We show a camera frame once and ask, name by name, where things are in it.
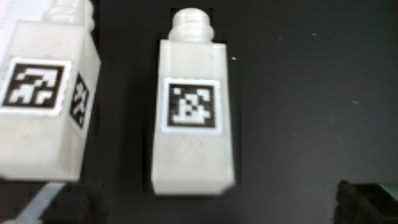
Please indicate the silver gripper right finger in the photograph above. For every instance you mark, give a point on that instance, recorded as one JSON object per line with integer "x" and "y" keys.
{"x": 367, "y": 203}

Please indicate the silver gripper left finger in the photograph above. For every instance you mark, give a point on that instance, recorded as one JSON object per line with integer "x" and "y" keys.
{"x": 81, "y": 205}

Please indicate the white leg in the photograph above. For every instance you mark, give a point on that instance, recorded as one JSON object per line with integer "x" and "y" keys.
{"x": 49, "y": 79}
{"x": 193, "y": 167}

